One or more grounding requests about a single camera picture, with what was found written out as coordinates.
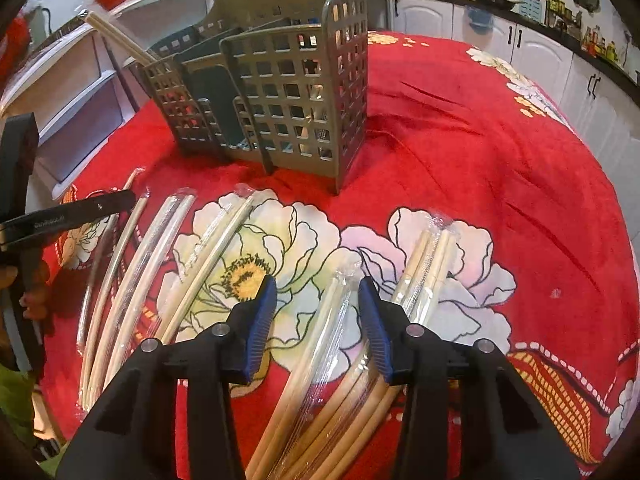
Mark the blue hanging bag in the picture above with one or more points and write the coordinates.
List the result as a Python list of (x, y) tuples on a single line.
[(480, 16)]

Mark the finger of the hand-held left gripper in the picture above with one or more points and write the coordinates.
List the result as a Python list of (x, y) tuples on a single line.
[(75, 214)]

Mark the green clothing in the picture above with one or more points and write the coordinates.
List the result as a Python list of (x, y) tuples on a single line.
[(20, 405)]

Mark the blue knife rack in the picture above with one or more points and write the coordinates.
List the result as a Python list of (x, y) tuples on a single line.
[(531, 9)]

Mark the red floral tablecloth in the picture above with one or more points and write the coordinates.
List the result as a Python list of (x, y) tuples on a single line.
[(500, 185)]

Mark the grey plastic utensil holder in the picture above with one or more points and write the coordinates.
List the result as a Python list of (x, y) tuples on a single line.
[(300, 85)]

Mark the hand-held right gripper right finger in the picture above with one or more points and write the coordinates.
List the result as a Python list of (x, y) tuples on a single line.
[(375, 332)]

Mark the white kitchen cabinets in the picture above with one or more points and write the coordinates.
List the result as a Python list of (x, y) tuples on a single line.
[(425, 17)]

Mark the white plastic drawer unit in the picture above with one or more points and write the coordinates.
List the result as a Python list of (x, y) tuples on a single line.
[(75, 110), (165, 12)]

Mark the chopstick pair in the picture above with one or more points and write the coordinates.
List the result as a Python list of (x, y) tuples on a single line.
[(325, 325), (117, 37)]

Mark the row of condiment bottles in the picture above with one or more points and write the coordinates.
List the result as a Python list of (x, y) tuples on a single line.
[(600, 47)]

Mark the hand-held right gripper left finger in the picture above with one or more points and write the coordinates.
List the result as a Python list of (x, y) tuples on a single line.
[(260, 330)]

